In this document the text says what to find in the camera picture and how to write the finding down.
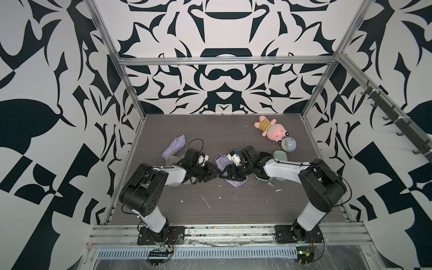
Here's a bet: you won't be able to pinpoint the lavender umbrella case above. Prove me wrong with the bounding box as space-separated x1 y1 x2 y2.
215 154 248 187

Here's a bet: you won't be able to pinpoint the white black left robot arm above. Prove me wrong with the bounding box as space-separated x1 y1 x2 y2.
119 148 220 237

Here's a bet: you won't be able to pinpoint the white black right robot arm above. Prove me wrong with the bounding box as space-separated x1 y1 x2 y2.
219 146 347 243

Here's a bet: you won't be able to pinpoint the pink plush pig toy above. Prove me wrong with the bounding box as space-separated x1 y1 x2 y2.
254 115 290 144

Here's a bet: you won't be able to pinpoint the blue round alarm clock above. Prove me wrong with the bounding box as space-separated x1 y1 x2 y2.
278 136 297 155

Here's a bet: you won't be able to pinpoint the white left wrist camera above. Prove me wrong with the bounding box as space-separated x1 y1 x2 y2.
198 154 209 166

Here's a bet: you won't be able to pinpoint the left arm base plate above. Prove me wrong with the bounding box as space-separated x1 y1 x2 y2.
137 226 186 245

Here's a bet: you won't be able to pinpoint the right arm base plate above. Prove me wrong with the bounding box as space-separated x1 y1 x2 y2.
274 222 324 244

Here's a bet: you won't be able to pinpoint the white perforated cable tray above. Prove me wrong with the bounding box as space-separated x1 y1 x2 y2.
97 246 298 259

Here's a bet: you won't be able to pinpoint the aluminium cage frame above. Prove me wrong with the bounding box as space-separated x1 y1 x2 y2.
90 1 432 227

